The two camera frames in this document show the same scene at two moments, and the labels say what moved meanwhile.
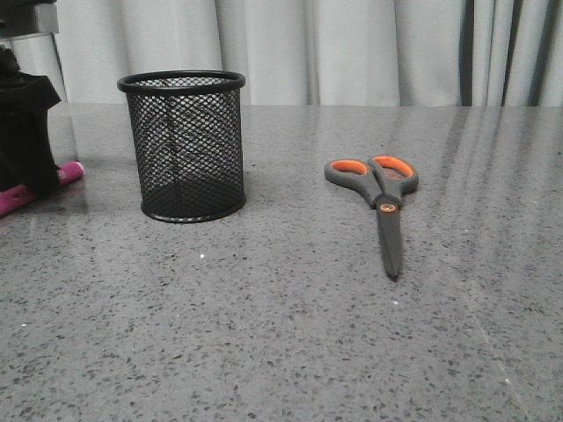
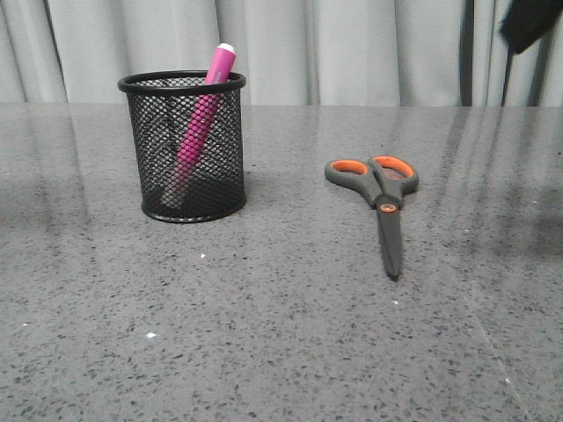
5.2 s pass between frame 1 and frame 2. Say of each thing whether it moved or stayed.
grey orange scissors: stayed
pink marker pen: moved
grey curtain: stayed
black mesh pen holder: stayed
